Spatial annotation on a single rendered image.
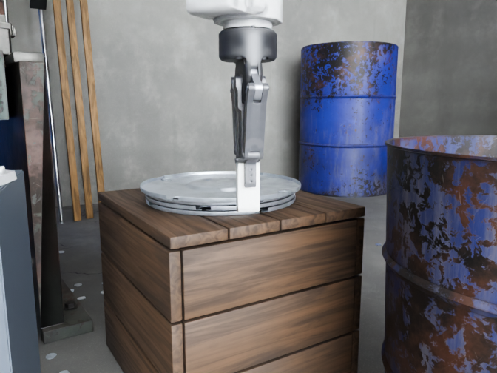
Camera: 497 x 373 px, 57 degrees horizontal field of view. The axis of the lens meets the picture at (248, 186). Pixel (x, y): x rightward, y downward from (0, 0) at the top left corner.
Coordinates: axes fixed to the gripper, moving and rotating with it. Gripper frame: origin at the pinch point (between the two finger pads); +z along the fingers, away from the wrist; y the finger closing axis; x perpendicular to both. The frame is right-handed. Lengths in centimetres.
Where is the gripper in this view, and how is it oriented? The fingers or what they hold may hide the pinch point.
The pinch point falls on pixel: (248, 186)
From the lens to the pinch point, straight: 62.2
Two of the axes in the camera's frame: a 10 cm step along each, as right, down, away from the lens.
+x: -9.8, 0.4, -2.0
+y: -2.1, -1.7, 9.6
